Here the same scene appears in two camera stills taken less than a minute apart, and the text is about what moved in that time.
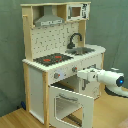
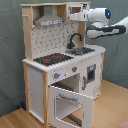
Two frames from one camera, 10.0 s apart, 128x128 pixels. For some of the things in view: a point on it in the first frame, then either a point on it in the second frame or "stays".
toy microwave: [74, 12] stays
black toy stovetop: [52, 59] stays
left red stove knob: [56, 75] stays
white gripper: [90, 74] → [80, 16]
